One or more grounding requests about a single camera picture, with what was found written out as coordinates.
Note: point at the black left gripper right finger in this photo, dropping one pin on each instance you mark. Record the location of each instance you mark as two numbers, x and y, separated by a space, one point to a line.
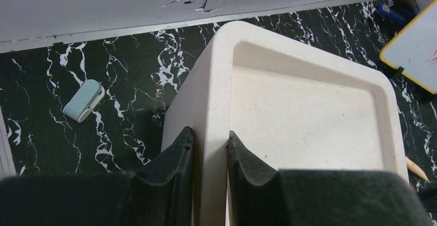
260 195

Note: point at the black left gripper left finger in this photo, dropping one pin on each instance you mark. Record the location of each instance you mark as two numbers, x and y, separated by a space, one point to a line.
159 193

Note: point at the white drawer organizer box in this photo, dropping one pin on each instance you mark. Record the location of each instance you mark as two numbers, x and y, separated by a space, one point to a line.
293 105

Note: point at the yellow framed whiteboard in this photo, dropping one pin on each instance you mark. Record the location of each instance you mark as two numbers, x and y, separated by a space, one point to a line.
413 49

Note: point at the blue marker pen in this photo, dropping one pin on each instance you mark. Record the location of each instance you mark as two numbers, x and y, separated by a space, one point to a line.
401 13

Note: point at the light blue white clip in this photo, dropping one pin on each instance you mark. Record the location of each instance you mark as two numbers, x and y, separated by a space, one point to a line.
85 100

